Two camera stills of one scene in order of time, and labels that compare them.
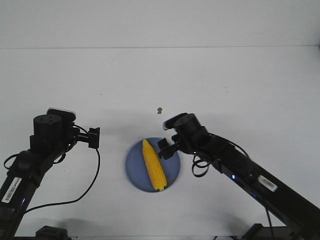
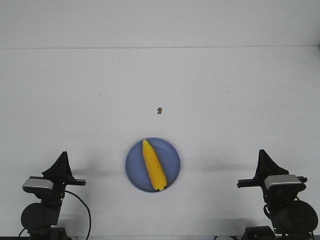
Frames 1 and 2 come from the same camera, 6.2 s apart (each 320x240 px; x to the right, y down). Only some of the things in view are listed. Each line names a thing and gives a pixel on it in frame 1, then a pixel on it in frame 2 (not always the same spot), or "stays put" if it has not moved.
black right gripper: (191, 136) -> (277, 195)
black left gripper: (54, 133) -> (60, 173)
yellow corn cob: (155, 165) stays put
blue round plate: (137, 168) stays put
